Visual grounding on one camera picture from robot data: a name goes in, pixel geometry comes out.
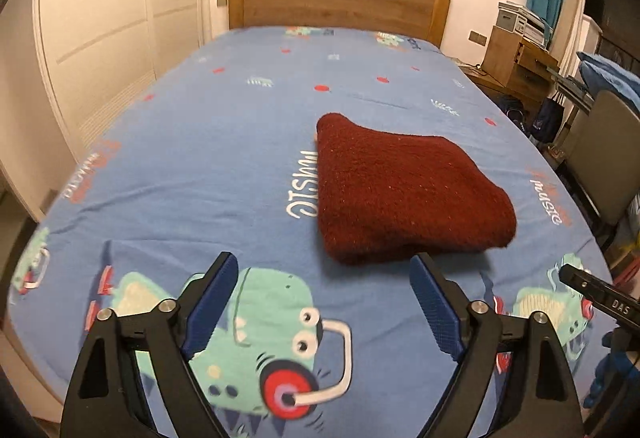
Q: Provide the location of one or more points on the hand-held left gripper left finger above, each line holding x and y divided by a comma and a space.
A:
210, 308

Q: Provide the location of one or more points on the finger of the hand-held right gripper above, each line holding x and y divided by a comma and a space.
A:
600, 293

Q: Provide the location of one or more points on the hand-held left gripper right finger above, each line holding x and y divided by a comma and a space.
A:
435, 308

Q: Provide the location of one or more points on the dark red towel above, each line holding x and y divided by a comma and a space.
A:
400, 188

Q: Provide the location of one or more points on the person's right hand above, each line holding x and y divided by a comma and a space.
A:
617, 368

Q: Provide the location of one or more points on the grey chair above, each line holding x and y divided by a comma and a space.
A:
607, 152

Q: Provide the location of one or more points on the blue printed bed sheet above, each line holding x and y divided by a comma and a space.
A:
225, 142

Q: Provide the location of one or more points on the dark bag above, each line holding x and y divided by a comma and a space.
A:
549, 120
512, 112

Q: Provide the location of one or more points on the blue pillow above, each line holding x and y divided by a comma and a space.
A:
612, 75

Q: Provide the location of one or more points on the wooden cabinet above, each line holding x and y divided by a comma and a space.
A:
515, 60

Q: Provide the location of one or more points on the grey printer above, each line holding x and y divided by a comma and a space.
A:
522, 20

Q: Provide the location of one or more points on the white wardrobe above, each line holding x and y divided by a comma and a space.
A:
110, 17

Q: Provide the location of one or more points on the grey wall socket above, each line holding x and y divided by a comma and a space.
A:
478, 38

